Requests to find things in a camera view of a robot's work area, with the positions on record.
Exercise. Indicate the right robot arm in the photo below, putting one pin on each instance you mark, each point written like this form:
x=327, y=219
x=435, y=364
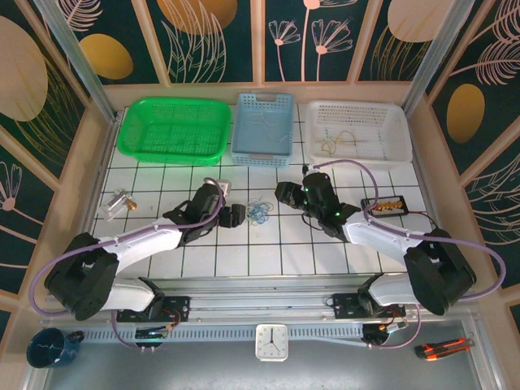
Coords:
x=378, y=239

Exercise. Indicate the orange black utility knife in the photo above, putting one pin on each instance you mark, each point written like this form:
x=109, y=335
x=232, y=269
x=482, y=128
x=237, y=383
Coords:
x=443, y=349

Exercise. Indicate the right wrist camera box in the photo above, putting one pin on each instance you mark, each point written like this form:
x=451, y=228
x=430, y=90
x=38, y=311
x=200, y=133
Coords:
x=310, y=168

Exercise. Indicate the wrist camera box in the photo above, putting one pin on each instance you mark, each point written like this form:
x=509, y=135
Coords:
x=310, y=168
x=223, y=187

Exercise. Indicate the white square clock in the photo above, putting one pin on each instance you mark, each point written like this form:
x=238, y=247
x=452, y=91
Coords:
x=271, y=342

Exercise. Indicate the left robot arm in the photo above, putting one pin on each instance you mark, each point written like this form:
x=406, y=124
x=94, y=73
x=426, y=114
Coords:
x=134, y=245

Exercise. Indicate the aluminium frame post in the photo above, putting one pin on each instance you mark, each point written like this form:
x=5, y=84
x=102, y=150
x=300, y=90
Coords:
x=77, y=53
x=430, y=53

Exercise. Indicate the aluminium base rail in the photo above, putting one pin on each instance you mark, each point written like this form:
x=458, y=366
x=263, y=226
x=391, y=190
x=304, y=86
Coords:
x=264, y=304

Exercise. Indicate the black connector board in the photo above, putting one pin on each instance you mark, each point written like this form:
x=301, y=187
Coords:
x=386, y=206

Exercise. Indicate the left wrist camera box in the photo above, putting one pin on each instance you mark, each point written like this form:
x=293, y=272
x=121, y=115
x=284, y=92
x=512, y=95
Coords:
x=223, y=187

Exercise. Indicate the yellow rubber bands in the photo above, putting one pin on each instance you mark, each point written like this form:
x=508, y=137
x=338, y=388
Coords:
x=327, y=144

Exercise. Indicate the green plastic basket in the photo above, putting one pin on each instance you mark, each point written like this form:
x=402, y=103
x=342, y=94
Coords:
x=174, y=134

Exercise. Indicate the dark blue mug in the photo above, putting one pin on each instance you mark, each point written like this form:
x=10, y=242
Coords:
x=48, y=349

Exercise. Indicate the bundle of rubber bands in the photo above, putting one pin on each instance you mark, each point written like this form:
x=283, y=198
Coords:
x=258, y=211

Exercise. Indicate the clear plastic bag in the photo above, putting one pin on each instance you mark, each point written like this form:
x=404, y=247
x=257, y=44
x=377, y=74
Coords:
x=115, y=204

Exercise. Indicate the small controller board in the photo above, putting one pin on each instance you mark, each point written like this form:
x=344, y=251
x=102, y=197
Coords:
x=151, y=335
x=382, y=331

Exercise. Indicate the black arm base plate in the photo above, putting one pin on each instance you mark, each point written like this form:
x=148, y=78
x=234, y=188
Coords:
x=178, y=304
x=345, y=302

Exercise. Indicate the blue plastic basket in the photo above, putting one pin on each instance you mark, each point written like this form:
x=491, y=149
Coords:
x=262, y=134

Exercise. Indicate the white plastic basket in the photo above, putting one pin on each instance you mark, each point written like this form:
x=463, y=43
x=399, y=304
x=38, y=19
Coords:
x=357, y=122

